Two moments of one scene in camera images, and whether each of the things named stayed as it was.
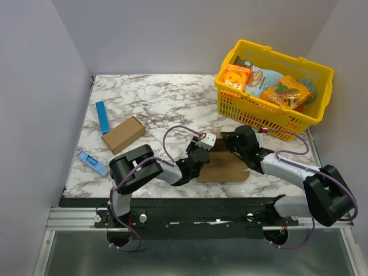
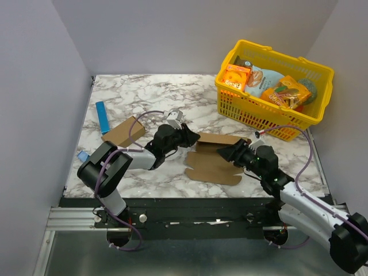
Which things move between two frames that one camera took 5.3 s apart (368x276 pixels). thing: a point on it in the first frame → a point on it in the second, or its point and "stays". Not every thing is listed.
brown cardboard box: (223, 167) stays
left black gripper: (192, 146) → (189, 137)
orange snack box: (236, 76) stays
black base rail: (187, 218) stays
